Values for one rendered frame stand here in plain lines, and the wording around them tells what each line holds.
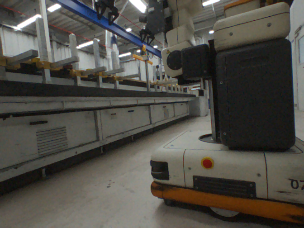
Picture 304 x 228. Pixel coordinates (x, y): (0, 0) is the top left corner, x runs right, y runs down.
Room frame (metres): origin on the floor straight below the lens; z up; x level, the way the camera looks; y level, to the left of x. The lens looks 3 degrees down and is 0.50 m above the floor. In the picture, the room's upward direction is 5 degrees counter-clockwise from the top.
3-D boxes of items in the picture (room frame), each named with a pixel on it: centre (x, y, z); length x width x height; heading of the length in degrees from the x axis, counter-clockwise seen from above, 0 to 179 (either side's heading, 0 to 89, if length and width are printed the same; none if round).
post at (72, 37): (1.38, 0.58, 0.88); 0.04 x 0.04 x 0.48; 63
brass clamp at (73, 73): (1.40, 0.57, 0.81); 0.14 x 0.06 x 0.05; 153
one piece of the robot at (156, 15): (1.05, -0.13, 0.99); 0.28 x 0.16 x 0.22; 153
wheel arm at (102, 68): (1.39, 0.51, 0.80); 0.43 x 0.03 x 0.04; 63
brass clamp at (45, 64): (1.18, 0.68, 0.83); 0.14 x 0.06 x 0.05; 153
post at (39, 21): (1.16, 0.69, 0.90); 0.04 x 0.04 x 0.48; 63
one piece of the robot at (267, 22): (0.88, -0.47, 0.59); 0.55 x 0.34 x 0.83; 153
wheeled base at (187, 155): (0.92, -0.39, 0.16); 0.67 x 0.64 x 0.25; 63
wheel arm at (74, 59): (1.17, 0.63, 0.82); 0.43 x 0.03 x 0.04; 63
